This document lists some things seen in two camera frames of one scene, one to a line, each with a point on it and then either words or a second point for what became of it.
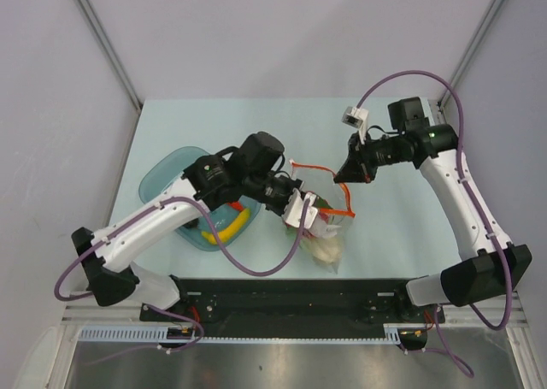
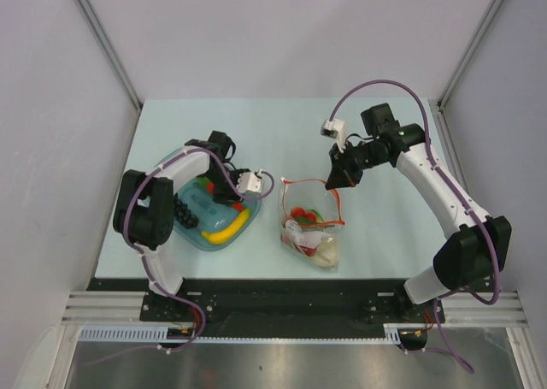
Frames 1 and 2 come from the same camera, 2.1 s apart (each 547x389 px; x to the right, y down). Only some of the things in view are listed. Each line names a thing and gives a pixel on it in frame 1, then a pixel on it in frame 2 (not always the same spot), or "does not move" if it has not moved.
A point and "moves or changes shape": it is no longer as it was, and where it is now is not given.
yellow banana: [230, 232] does not move
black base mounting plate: [293, 308] does not move
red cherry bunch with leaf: [321, 204] moves or changes shape
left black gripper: [291, 184] -> [230, 195]
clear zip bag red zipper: [334, 201] moves or changes shape
